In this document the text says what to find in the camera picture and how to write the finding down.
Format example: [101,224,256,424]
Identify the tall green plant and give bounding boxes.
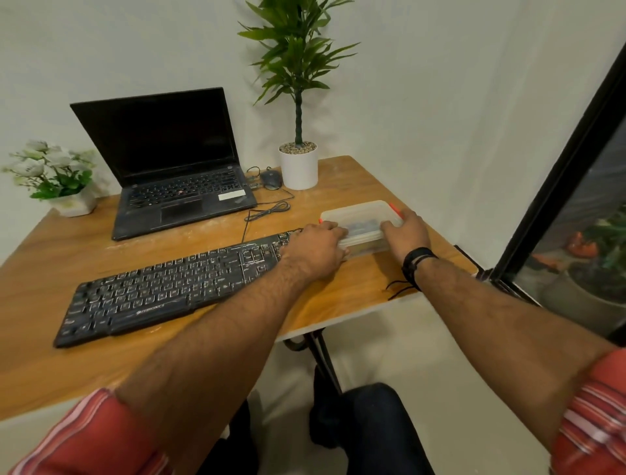
[238,0,361,147]

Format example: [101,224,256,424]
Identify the red striped shirt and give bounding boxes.
[10,347,626,475]

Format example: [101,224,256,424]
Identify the orange outdoor object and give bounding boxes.
[566,231,600,259]

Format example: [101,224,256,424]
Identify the person's left forearm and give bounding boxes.
[115,258,315,475]

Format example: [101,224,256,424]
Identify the black window frame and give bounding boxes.
[454,46,626,345]

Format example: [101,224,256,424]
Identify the person's right forearm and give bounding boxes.
[415,257,618,448]

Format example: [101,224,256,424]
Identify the outdoor green plant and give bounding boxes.
[570,205,626,304]

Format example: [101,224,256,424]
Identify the black metal table leg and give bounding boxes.
[284,329,343,395]

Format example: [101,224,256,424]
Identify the clear plastic container with lid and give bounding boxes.
[319,200,405,258]

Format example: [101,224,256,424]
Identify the black laptop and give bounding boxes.
[70,87,258,241]

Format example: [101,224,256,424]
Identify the black keyboard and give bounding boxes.
[53,228,304,349]

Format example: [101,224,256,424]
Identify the small white flower pot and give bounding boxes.
[48,188,98,218]

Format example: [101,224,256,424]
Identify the grey outdoor plant pot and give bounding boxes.
[540,264,626,338]

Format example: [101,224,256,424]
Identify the person's left hand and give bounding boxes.
[279,221,351,283]

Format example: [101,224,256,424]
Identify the person's right hand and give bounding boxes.
[380,209,432,266]

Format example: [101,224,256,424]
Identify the black wristband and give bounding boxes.
[386,247,439,300]

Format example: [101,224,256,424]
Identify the white flower plant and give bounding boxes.
[1,140,97,200]

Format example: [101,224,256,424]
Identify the white round plant pot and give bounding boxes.
[279,141,320,191]

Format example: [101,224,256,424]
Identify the black cable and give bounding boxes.
[242,166,295,244]

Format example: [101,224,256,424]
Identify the dark blue jeans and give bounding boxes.
[196,364,436,475]

